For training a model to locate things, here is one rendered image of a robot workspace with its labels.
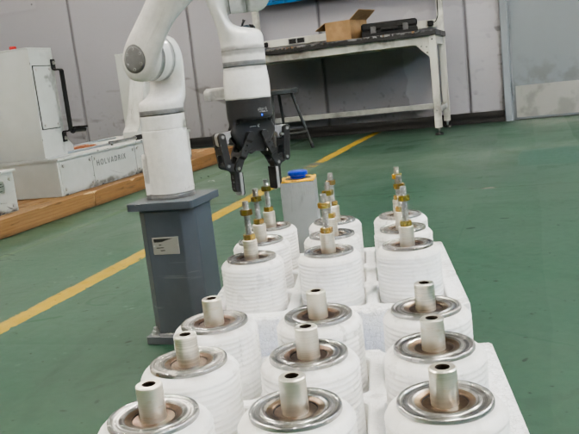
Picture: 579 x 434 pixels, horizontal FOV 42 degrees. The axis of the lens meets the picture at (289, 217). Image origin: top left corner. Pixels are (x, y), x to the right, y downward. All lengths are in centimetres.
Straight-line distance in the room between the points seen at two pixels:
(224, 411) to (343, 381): 12
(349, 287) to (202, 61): 589
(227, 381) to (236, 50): 63
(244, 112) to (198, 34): 573
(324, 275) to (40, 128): 284
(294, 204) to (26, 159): 252
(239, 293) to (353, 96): 543
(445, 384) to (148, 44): 106
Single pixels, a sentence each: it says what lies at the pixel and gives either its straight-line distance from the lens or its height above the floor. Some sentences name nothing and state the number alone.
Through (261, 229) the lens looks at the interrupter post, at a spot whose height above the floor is 27.
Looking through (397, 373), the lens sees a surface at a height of 24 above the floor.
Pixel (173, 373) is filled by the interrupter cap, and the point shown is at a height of 25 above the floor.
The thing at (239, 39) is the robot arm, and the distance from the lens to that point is 120.
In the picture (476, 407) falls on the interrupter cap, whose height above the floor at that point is 25.
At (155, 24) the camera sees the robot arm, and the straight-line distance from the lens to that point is 149.
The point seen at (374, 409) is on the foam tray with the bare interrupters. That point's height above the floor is 18.
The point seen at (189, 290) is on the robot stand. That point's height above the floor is 11.
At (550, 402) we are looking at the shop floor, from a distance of 121.
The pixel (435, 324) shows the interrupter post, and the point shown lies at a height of 28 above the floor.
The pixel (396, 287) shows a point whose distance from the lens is 110.
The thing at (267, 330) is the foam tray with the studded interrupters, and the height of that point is 16.
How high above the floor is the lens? 51
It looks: 10 degrees down
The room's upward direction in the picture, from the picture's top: 6 degrees counter-clockwise
